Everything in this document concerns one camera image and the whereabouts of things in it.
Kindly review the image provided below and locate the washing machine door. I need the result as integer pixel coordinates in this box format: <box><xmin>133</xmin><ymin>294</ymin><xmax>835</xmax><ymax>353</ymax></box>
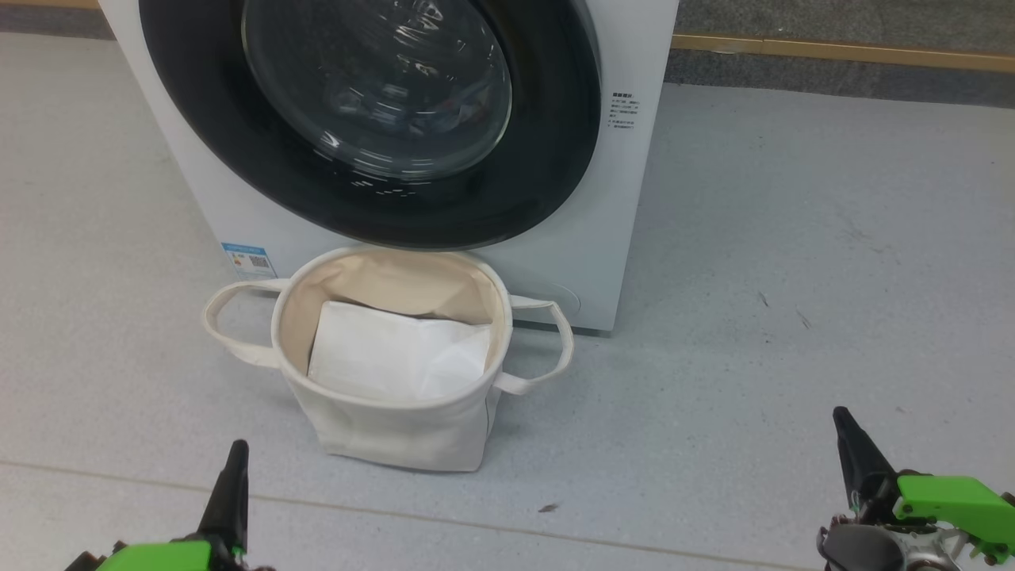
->
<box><xmin>139</xmin><ymin>0</ymin><xmax>603</xmax><ymax>251</ymax></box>

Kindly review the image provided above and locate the round filter cover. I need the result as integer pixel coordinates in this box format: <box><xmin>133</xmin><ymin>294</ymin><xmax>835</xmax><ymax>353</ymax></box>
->
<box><xmin>547</xmin><ymin>282</ymin><xmax>582</xmax><ymax>320</ymax></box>

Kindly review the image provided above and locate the white front-load washing machine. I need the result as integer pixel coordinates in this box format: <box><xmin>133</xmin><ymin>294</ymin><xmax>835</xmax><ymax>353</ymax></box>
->
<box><xmin>97</xmin><ymin>0</ymin><xmax>680</xmax><ymax>335</ymax></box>

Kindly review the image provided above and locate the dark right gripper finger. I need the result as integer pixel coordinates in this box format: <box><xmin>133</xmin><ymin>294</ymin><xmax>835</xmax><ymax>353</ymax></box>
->
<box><xmin>833</xmin><ymin>407</ymin><xmax>898</xmax><ymax>515</ymax></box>

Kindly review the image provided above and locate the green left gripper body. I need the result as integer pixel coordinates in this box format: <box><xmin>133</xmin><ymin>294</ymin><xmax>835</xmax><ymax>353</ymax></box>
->
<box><xmin>95</xmin><ymin>539</ymin><xmax>216</xmax><ymax>571</ymax></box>

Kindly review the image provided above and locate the cream canvas laundry basket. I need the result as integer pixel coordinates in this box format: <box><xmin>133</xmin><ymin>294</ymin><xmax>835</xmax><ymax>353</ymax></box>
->
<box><xmin>202</xmin><ymin>246</ymin><xmax>573</xmax><ymax>473</ymax></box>

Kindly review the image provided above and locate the white cloth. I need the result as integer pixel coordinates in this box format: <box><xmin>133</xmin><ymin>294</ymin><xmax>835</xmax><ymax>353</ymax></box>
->
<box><xmin>308</xmin><ymin>300</ymin><xmax>492</xmax><ymax>403</ymax></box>

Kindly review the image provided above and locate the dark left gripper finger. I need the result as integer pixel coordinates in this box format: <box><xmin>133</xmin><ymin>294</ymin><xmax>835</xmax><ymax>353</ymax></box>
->
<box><xmin>196</xmin><ymin>440</ymin><xmax>251</xmax><ymax>556</ymax></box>

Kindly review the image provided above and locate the blue energy label sticker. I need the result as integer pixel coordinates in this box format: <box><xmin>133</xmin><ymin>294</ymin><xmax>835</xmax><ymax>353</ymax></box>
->
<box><xmin>221</xmin><ymin>242</ymin><xmax>278</xmax><ymax>280</ymax></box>

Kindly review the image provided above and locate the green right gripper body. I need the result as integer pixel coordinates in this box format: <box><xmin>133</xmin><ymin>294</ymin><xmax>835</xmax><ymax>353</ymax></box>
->
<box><xmin>894</xmin><ymin>474</ymin><xmax>1015</xmax><ymax>558</ymax></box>

